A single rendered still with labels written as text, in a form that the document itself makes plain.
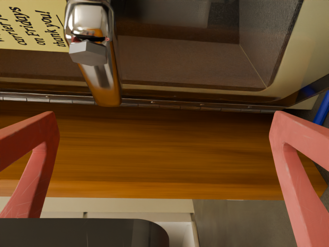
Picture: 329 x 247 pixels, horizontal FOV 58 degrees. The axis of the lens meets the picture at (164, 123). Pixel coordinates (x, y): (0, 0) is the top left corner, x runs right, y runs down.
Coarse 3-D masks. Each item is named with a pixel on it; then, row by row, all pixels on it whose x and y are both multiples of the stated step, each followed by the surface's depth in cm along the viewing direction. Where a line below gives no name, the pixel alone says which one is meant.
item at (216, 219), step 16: (320, 96) 39; (288, 112) 46; (304, 112) 42; (208, 208) 90; (224, 208) 75; (240, 208) 64; (256, 208) 57; (272, 208) 50; (208, 224) 89; (224, 224) 74; (240, 224) 64; (256, 224) 56; (272, 224) 50; (288, 224) 45; (208, 240) 88; (224, 240) 74; (240, 240) 64; (256, 240) 56; (272, 240) 50; (288, 240) 45
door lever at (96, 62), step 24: (72, 0) 9; (96, 0) 9; (72, 24) 9; (96, 24) 9; (72, 48) 9; (96, 48) 9; (96, 72) 12; (120, 72) 14; (96, 96) 15; (120, 96) 16
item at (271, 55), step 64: (128, 0) 15; (192, 0) 15; (256, 0) 15; (320, 0) 15; (0, 64) 25; (64, 64) 24; (128, 64) 24; (192, 64) 24; (256, 64) 24; (320, 64) 23
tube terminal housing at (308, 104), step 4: (316, 96) 39; (304, 100) 39; (308, 100) 40; (312, 100) 40; (296, 104) 40; (300, 104) 40; (304, 104) 40; (308, 104) 40; (312, 104) 40; (288, 108) 40; (292, 108) 40; (296, 108) 40; (300, 108) 40; (304, 108) 40; (308, 108) 40
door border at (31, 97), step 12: (0, 96) 34; (12, 96) 34; (24, 96) 34; (36, 96) 34; (48, 96) 34; (60, 96) 34; (72, 96) 34; (168, 108) 37; (204, 108) 37; (216, 108) 37; (240, 108) 38; (252, 108) 38; (264, 108) 37; (276, 108) 37
